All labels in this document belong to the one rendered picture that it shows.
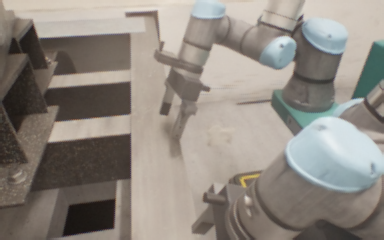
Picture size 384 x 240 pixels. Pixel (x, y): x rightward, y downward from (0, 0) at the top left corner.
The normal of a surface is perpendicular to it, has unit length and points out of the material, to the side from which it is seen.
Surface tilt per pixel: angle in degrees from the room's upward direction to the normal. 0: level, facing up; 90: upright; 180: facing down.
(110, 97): 90
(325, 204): 90
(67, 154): 90
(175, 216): 0
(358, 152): 25
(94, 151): 90
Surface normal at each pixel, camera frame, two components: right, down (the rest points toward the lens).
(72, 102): 0.17, 0.58
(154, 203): 0.00, -0.81
